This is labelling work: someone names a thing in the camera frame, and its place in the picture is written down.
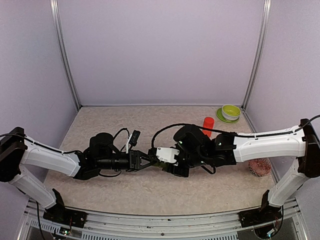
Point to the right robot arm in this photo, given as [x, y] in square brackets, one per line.
[195, 149]

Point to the white bowl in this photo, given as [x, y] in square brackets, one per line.
[230, 116]

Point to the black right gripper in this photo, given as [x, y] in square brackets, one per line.
[169, 169]

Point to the lime green bowl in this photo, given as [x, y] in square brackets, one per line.
[230, 108]

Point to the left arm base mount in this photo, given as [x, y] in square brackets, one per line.
[66, 216]

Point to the front aluminium rail base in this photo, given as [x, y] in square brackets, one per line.
[115, 226]

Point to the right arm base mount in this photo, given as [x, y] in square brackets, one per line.
[263, 214]

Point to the green plate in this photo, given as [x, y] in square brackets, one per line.
[223, 119]

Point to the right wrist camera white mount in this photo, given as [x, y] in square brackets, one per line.
[167, 155]

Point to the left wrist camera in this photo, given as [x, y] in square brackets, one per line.
[132, 140]

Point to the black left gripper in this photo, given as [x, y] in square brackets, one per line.
[134, 162]

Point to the right aluminium frame post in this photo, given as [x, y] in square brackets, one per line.
[258, 53]

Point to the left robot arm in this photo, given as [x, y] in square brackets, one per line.
[17, 150]

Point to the left aluminium frame post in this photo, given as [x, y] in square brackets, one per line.
[63, 53]

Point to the green pill organizer box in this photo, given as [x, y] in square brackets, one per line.
[161, 165]

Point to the aluminium frame post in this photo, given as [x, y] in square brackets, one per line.
[258, 53]
[63, 53]

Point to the orange pill bottle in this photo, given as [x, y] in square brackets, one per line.
[208, 125]

